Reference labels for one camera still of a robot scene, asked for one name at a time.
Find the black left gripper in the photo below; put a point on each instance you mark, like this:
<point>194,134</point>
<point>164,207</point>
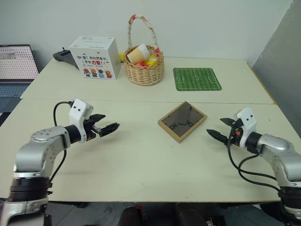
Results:
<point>90,131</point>

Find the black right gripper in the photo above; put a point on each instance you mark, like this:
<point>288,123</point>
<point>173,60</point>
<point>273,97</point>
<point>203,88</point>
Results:
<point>235,136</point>

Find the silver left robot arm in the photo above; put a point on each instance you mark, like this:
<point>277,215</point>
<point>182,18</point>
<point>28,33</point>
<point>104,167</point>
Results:
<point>40,146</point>

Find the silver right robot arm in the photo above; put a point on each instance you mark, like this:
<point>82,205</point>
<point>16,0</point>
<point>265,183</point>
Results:
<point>277,146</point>

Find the laptop computer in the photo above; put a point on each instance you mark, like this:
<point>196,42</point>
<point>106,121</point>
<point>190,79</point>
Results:
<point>14,63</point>

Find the wooden framed square clock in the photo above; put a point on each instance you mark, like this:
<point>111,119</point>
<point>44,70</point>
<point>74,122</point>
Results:
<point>181,117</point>

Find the green football field mat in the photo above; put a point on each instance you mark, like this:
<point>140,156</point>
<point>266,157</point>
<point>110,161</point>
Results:
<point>197,79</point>

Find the yellow object behind basket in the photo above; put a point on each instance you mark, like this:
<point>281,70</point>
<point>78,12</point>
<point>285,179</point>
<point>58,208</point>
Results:
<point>121,57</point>

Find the white printed cardboard box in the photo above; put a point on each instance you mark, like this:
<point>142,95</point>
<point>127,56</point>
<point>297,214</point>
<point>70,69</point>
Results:
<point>94,54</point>

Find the red toy in basket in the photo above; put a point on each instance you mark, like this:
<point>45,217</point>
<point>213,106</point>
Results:
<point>141,64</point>

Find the yellow toy in basket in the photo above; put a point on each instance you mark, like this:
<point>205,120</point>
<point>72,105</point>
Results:
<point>149,62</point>

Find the brown ribbed paper cup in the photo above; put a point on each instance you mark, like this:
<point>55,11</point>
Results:
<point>138,55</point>

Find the black handheld device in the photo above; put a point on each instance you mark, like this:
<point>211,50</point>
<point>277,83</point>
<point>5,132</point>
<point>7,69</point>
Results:
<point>63,56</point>

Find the grey partition panel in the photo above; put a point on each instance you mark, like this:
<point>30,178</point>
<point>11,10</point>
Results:
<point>279,70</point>

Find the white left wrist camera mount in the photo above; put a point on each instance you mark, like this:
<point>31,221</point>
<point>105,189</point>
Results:
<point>78,113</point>

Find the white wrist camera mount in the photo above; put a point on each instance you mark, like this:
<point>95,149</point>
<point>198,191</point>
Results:
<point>248,120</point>
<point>78,113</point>

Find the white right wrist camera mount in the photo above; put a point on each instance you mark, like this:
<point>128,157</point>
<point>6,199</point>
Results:
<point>248,120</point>

